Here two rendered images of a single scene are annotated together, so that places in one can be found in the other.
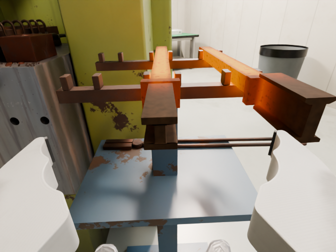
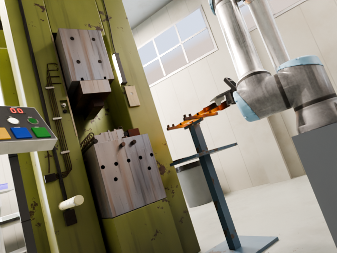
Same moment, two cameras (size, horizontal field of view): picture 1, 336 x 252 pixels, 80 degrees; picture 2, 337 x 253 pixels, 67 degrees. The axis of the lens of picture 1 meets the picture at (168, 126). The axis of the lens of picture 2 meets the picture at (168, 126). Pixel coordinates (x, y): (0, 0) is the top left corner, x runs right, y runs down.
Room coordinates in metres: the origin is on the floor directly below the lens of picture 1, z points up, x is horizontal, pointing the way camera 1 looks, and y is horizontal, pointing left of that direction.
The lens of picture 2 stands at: (-0.99, 1.19, 0.60)
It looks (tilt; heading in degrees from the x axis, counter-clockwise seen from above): 10 degrees up; 325
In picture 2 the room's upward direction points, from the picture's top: 18 degrees counter-clockwise
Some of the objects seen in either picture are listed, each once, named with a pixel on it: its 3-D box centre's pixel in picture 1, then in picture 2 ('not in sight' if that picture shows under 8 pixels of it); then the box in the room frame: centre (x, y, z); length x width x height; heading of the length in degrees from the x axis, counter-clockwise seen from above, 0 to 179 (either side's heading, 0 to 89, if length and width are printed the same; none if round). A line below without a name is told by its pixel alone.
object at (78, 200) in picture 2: not in sight; (69, 203); (0.49, 0.92, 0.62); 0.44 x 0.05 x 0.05; 0
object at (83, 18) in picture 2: not in sight; (67, 25); (0.94, 0.53, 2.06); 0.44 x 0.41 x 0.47; 0
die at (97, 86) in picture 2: not in sight; (88, 98); (0.79, 0.58, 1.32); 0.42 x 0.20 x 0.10; 0
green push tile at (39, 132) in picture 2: not in sight; (40, 133); (0.42, 0.99, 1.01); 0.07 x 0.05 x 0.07; 115
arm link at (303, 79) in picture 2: not in sight; (302, 81); (-0.50, 0.18, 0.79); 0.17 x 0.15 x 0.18; 30
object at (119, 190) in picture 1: (165, 170); (203, 154); (0.41, 0.01, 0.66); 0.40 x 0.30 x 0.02; 92
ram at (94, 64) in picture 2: not in sight; (86, 69); (0.79, 0.53, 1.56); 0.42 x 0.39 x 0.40; 0
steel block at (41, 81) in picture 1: (44, 107); (117, 178); (0.80, 0.52, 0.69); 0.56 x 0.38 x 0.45; 0
